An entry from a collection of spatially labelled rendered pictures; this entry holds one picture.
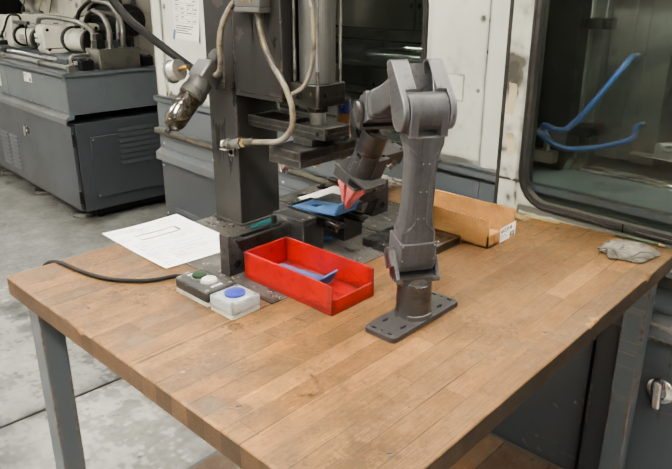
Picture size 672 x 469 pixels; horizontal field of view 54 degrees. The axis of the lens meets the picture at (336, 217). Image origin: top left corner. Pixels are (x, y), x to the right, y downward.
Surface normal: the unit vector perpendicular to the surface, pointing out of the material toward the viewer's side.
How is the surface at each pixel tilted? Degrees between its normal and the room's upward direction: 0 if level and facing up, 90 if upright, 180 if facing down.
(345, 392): 0
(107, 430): 0
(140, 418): 0
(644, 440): 90
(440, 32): 90
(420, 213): 96
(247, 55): 90
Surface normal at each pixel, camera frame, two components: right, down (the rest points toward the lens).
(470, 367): 0.00, -0.94
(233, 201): -0.69, 0.24
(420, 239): 0.23, 0.42
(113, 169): 0.69, 0.24
